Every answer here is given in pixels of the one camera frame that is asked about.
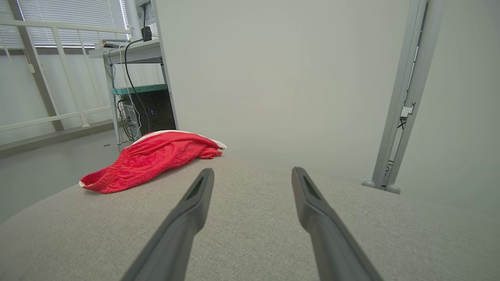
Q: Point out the black power adapter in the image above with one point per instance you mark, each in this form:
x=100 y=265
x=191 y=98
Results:
x=146 y=34

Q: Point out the grey metal post with feet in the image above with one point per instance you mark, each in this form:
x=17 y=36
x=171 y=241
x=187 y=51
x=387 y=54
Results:
x=402 y=78

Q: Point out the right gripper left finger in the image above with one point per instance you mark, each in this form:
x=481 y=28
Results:
x=175 y=242

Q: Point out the grey window frame column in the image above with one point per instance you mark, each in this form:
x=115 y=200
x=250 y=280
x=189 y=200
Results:
x=35 y=66

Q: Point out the black computer tower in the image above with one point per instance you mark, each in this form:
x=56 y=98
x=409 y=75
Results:
x=160 y=113

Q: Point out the grey partition edge post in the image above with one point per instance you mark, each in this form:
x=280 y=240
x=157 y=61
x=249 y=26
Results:
x=167 y=78

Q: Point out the white window blinds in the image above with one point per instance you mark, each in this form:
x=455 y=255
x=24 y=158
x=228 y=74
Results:
x=70 y=11

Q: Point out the white round pole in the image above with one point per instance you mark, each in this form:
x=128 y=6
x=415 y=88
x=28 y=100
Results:
x=133 y=19

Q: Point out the teal desk shelf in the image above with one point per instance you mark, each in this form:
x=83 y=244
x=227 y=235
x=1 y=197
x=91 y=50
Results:
x=136 y=89

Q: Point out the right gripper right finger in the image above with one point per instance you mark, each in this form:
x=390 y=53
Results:
x=332 y=246

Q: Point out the red shorts with white stripe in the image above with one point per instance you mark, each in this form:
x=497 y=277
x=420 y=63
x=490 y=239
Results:
x=148 y=160

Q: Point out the white railing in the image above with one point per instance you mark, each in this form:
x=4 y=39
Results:
x=39 y=24

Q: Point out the white power strip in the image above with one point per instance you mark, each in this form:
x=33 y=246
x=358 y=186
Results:
x=109 y=44

